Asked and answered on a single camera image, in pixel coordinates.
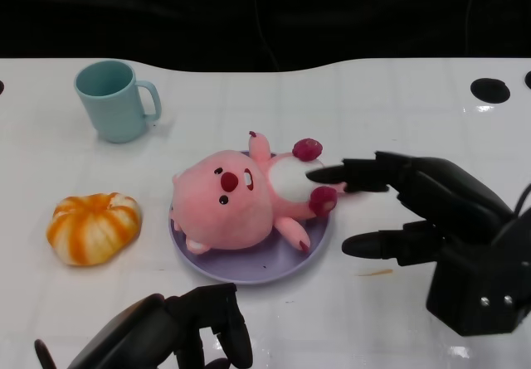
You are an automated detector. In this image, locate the orange white pumpkin toy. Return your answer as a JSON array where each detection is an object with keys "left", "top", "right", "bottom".
[{"left": 46, "top": 192, "right": 144, "bottom": 268}]

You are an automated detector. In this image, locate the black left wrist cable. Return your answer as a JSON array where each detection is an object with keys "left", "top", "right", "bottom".
[{"left": 34, "top": 338, "right": 60, "bottom": 369}]

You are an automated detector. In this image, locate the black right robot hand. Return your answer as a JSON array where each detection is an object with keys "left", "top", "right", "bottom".
[{"left": 305, "top": 150, "right": 525, "bottom": 337}]

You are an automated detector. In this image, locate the black backdrop cloth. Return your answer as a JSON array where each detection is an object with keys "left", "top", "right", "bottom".
[{"left": 0, "top": 0, "right": 531, "bottom": 74}]

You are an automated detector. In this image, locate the pink plush beaver doll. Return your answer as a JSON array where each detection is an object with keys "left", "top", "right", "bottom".
[{"left": 171, "top": 130, "right": 350, "bottom": 255}]

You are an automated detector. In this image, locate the purple round plate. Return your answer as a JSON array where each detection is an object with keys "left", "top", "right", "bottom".
[{"left": 168, "top": 148, "right": 334, "bottom": 285}]

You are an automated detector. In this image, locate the teal plastic mug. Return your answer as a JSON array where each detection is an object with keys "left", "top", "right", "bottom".
[{"left": 74, "top": 60, "right": 163, "bottom": 144}]

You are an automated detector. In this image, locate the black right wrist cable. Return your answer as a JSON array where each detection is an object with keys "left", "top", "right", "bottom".
[{"left": 513, "top": 182, "right": 531, "bottom": 221}]

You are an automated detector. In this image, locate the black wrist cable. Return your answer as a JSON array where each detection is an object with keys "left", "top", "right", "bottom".
[
  {"left": 513, "top": 182, "right": 531, "bottom": 221},
  {"left": 34, "top": 338, "right": 60, "bottom": 369}
]

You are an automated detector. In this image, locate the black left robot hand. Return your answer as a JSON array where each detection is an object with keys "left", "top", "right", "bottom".
[{"left": 66, "top": 282, "right": 255, "bottom": 369}]

